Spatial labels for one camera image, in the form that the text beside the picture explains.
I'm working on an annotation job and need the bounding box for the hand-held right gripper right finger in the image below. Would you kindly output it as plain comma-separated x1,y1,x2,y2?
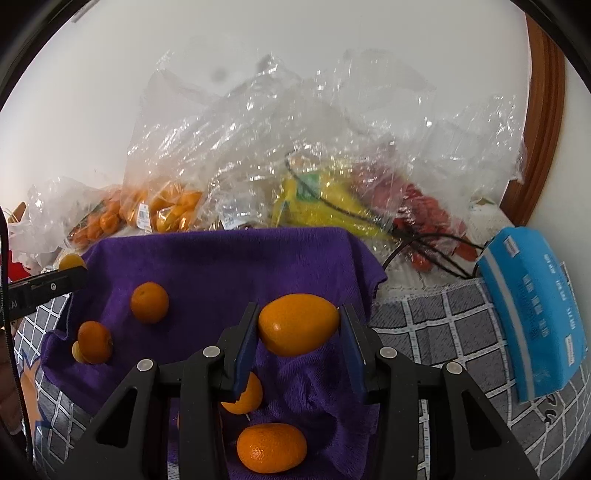
339,305,541,480

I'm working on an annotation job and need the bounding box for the large clear plastic bag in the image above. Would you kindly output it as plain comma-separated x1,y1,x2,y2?
124,48,527,241

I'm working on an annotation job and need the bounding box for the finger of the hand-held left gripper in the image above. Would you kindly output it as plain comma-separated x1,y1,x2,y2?
8,266,89,312

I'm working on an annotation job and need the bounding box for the blue tissue pack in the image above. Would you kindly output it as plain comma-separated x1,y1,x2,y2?
475,226,589,406

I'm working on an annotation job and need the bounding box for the clear bag of kumquats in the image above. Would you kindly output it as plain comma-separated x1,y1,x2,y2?
122,182,206,234

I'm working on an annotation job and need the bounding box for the small orange with stem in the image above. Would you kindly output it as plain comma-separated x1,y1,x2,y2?
221,370,264,416

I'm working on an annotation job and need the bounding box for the pack of red fruit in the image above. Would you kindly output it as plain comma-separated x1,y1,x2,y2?
351,164,481,273

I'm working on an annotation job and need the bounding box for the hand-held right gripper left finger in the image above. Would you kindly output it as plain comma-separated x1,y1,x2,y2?
60,302,260,480

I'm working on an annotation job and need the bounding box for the white plastic bag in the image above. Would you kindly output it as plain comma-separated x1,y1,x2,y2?
9,178,125,268

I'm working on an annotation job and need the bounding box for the large round orange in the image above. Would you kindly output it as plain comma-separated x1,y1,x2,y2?
237,423,308,474

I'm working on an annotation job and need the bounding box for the oval orange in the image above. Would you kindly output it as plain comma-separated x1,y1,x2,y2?
257,294,341,357

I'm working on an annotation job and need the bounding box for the yellow packet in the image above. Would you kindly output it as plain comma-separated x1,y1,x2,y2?
270,171,399,241

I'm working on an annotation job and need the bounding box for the purple towel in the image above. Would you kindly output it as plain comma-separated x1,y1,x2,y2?
41,227,389,467

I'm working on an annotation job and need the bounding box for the grey checked blanket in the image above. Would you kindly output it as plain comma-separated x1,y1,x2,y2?
14,272,591,480

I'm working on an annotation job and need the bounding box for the net bag of small oranges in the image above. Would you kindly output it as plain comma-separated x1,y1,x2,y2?
69,185,126,245

